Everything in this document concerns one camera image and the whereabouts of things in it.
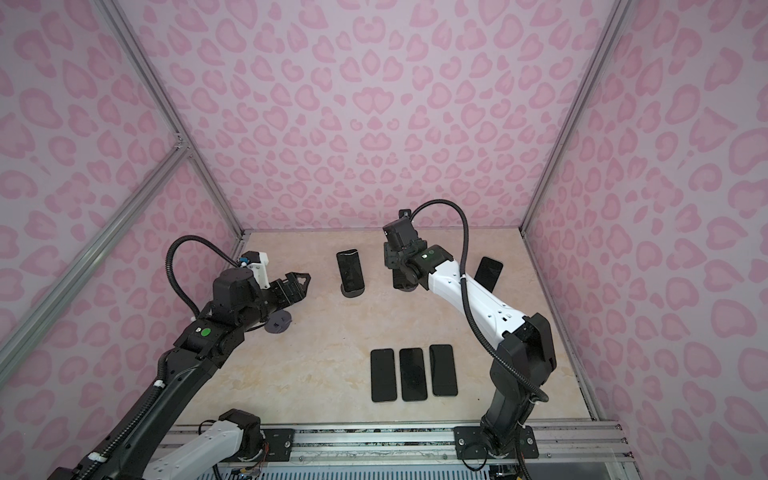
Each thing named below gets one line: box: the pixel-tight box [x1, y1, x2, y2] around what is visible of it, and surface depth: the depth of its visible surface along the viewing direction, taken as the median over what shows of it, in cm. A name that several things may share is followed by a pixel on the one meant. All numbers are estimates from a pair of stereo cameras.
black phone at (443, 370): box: [429, 344, 458, 396], surface depth 86 cm
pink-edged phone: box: [370, 348, 397, 402], surface depth 84 cm
